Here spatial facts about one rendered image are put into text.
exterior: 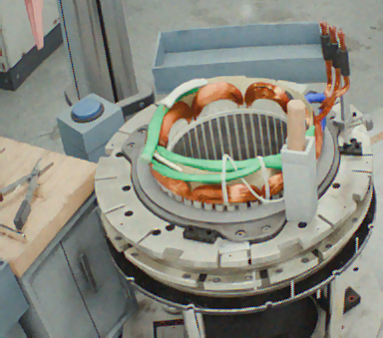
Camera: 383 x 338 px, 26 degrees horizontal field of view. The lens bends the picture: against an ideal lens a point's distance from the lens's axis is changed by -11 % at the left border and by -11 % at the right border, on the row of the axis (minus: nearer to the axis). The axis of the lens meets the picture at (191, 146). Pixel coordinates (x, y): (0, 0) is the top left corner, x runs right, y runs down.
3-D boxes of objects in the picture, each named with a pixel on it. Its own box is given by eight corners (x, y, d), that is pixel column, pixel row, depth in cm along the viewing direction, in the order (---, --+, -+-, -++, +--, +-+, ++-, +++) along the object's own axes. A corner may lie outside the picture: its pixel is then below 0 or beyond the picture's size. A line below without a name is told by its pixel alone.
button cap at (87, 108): (106, 109, 121) (105, 103, 120) (84, 123, 119) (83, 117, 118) (90, 99, 123) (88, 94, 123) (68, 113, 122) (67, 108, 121)
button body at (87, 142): (154, 244, 136) (122, 108, 121) (120, 266, 132) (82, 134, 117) (125, 225, 140) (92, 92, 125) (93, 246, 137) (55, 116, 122)
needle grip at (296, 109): (305, 160, 85) (305, 109, 81) (288, 161, 85) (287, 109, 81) (304, 150, 86) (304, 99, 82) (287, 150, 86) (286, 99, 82)
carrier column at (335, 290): (336, 348, 108) (343, 250, 96) (321, 346, 109) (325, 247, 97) (342, 336, 110) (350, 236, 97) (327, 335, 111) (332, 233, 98)
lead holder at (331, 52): (349, 78, 91) (346, 52, 89) (315, 71, 93) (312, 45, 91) (356, 61, 94) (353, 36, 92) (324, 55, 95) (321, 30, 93)
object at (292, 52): (333, 168, 144) (320, 21, 127) (336, 209, 136) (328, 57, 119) (186, 180, 147) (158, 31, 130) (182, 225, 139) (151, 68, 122)
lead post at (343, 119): (353, 120, 101) (346, 37, 94) (345, 132, 99) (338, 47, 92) (341, 116, 102) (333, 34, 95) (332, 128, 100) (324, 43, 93)
